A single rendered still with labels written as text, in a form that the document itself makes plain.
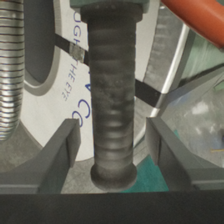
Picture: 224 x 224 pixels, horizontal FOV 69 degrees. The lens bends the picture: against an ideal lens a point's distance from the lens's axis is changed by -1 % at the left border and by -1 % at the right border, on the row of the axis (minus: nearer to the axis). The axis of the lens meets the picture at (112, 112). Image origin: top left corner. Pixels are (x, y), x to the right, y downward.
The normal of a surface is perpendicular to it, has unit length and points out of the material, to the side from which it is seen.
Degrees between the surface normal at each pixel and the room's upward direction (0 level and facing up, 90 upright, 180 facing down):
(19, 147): 0
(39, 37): 16
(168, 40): 89
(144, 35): 90
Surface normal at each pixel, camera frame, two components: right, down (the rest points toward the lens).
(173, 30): -0.66, 0.29
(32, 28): 0.73, 0.18
